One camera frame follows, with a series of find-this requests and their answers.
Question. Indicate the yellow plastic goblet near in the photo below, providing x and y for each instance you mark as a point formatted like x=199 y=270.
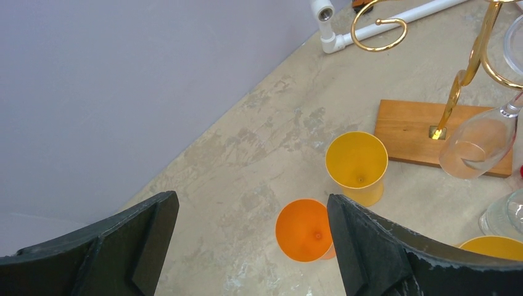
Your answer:
x=495 y=246

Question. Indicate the clear tall flute glass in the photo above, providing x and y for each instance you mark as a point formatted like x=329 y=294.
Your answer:
x=480 y=142

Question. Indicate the white pvc pipe frame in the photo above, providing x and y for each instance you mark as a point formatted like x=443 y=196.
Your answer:
x=323 y=12

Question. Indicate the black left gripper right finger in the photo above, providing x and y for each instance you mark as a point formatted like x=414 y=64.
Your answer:
x=377 y=256

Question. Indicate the yellow plastic goblet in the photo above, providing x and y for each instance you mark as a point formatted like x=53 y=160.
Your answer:
x=357 y=162
x=495 y=246

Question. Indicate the orange plastic goblet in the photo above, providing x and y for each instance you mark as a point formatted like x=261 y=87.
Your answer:
x=303 y=233

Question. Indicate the yellow plastic goblet far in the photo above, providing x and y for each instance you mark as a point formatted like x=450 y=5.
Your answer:
x=357 y=162

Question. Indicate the clear short glass right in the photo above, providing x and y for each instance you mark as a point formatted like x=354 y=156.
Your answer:
x=503 y=217

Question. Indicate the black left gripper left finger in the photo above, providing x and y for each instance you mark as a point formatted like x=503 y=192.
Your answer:
x=120 y=255

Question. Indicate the small black orange object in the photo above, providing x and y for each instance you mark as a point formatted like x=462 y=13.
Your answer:
x=358 y=5

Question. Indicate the gold rack with wooden base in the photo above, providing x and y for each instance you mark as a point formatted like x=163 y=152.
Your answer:
x=407 y=128

